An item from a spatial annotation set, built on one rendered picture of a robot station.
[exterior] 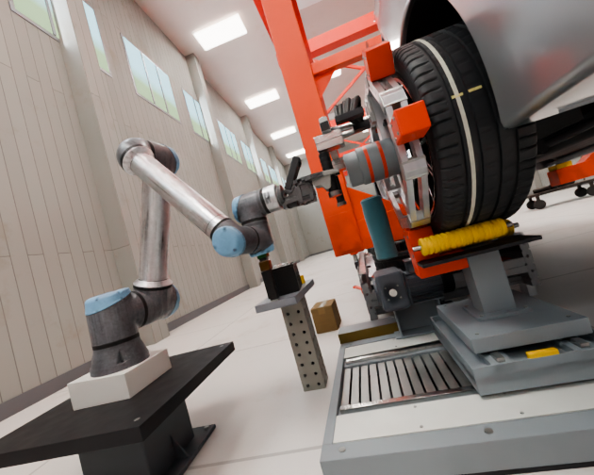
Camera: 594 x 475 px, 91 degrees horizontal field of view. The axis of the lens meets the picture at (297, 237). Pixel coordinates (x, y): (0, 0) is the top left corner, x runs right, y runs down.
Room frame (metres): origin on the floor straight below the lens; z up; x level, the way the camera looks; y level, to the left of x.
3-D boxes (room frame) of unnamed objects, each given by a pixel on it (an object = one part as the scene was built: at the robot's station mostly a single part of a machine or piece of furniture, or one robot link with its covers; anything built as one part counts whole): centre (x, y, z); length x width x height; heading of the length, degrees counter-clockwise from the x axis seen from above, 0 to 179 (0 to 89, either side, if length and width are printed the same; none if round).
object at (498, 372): (1.02, -0.59, 0.13); 0.50 x 0.36 x 0.10; 168
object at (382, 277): (1.36, -0.50, 0.26); 0.42 x 0.18 x 0.35; 78
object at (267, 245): (0.99, 0.13, 0.69); 0.12 x 0.09 x 0.12; 156
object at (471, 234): (0.92, -0.50, 0.51); 0.29 x 0.06 x 0.06; 78
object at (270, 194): (0.98, 0.04, 0.81); 0.10 x 0.05 x 0.09; 168
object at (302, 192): (0.97, -0.04, 0.80); 0.12 x 0.08 x 0.09; 78
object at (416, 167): (1.06, -0.43, 0.85); 0.54 x 0.07 x 0.54; 168
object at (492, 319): (1.03, -0.59, 0.32); 0.40 x 0.30 x 0.28; 168
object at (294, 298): (1.33, 0.11, 0.44); 0.43 x 0.17 x 0.03; 168
